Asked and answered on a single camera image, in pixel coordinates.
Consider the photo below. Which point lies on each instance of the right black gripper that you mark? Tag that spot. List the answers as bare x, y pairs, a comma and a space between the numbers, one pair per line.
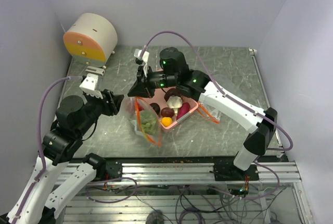
139, 89

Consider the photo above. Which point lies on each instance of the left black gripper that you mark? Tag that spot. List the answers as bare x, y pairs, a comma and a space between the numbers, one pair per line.
113, 106

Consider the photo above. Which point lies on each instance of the red grape bunch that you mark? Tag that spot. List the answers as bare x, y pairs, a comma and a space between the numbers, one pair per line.
138, 107

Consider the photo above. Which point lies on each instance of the pink plastic basket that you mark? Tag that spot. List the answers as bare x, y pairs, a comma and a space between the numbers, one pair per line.
159, 99

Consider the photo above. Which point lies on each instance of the clear bag orange zipper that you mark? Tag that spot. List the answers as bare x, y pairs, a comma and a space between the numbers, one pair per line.
133, 117

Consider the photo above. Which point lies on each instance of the white garlic bulb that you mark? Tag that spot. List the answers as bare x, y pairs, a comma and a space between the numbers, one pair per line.
175, 103

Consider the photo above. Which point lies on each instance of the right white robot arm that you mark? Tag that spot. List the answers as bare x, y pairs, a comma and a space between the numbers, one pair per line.
197, 85

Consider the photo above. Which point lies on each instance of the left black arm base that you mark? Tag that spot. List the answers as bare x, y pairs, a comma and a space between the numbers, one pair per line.
112, 169

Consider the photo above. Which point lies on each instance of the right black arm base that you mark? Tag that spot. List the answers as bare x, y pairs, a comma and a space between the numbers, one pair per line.
228, 172

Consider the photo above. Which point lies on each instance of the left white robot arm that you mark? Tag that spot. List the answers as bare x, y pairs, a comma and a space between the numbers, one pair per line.
41, 201

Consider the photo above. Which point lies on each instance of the small dark red plum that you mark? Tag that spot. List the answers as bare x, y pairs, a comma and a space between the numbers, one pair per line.
167, 112

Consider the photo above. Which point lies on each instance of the orange fruit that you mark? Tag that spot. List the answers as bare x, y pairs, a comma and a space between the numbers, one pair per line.
166, 121

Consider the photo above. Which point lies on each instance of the magenta dragon fruit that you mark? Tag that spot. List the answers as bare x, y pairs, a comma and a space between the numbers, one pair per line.
183, 110

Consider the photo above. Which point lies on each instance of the cream cylindrical drawer box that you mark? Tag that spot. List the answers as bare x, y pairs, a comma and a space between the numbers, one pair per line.
91, 40

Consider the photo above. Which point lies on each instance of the white corner clip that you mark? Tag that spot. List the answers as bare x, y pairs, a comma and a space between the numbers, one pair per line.
253, 51

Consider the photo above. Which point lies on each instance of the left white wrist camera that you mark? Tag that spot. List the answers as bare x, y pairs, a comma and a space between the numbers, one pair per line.
90, 84

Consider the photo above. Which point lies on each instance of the small white metal bracket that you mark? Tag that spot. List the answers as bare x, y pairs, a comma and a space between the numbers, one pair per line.
95, 70

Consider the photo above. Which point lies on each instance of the aluminium mounting rail frame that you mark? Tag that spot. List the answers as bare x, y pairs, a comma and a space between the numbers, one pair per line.
182, 190

